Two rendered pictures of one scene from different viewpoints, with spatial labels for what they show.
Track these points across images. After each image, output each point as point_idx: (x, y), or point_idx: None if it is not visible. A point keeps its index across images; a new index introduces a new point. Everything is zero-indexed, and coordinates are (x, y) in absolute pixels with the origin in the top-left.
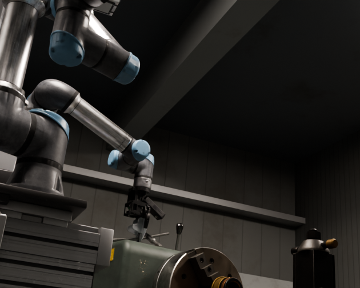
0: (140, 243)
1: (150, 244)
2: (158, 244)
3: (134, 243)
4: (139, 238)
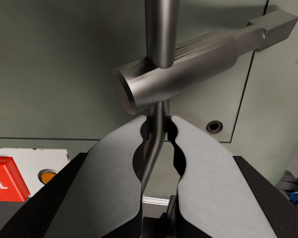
0: (292, 152)
1: None
2: (277, 43)
3: (286, 168)
4: (166, 133)
